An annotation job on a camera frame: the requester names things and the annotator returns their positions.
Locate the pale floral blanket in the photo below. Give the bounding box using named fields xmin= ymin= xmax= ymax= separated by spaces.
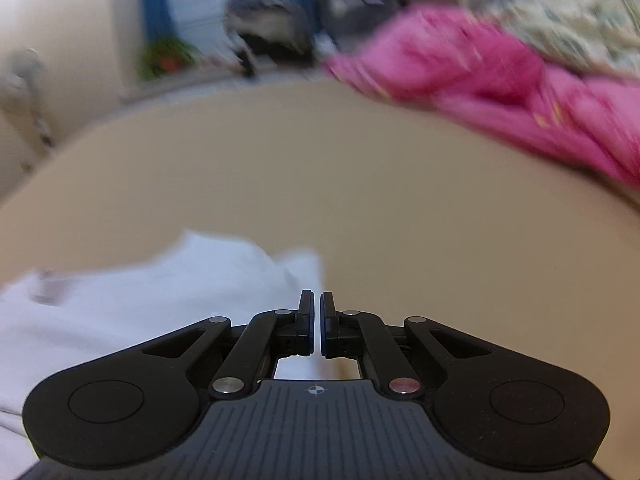
xmin=480 ymin=0 xmax=640 ymax=80

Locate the potted green plant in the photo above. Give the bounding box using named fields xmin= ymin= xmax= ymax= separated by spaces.
xmin=137 ymin=35 xmax=202 ymax=82

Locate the white shirt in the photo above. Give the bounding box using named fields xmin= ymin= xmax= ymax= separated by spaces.
xmin=0 ymin=227 xmax=332 ymax=461

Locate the blue curtain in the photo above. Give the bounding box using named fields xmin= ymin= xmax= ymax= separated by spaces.
xmin=137 ymin=0 xmax=177 ymax=47

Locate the bed with tan sheet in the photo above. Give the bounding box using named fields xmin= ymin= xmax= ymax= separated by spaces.
xmin=0 ymin=77 xmax=640 ymax=383

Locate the pile of dark clothes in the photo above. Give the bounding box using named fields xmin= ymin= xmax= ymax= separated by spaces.
xmin=222 ymin=0 xmax=317 ymax=79

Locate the pink quilt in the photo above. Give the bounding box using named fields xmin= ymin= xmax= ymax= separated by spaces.
xmin=322 ymin=2 xmax=640 ymax=192

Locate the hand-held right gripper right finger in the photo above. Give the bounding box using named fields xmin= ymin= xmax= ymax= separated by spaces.
xmin=319 ymin=291 xmax=497 ymax=402

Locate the clear plastic storage bin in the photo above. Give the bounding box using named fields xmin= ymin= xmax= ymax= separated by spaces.
xmin=315 ymin=0 xmax=410 ymax=54

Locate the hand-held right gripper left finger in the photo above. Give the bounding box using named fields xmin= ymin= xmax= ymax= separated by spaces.
xmin=142 ymin=289 xmax=317 ymax=402

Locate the white standing fan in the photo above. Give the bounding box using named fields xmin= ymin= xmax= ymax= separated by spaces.
xmin=0 ymin=47 xmax=57 ymax=155

